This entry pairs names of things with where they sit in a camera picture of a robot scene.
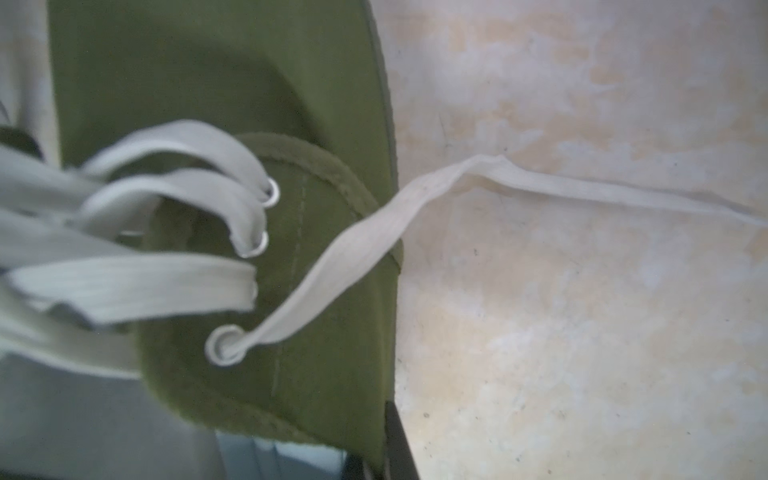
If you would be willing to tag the olive green shoe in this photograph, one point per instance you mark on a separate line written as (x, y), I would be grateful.
(200, 229)

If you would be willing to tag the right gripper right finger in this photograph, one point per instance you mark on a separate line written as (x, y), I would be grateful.
(400, 464)

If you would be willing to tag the grey blue insole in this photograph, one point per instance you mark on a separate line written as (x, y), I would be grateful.
(257, 458)

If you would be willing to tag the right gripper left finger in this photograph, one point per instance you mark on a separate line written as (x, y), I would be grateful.
(354, 468)

